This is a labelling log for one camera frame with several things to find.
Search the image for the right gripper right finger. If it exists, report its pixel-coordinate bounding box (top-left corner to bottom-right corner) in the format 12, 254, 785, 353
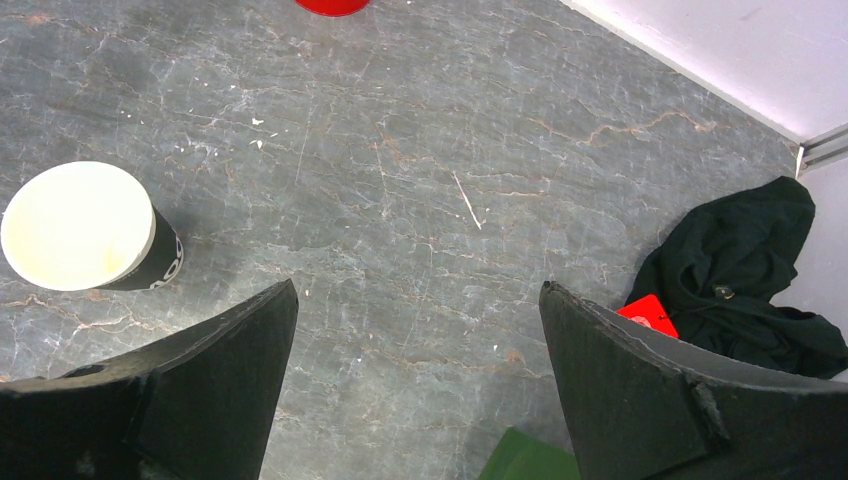
538, 281, 847, 479

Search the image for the green box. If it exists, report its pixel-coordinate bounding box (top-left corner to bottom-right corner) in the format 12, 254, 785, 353
478, 428, 581, 480

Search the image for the black cloth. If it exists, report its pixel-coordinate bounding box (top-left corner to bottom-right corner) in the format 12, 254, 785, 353
626, 176, 847, 379

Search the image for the black paper coffee cup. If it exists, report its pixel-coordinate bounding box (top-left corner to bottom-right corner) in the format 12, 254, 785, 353
1, 161, 186, 292

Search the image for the red tag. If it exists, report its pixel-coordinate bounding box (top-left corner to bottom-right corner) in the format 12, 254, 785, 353
617, 294, 679, 339

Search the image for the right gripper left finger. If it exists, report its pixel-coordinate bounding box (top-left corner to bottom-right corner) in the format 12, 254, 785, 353
1, 280, 299, 479

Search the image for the red straw holder cup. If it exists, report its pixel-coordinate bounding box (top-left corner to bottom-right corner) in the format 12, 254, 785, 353
296, 0, 370, 17

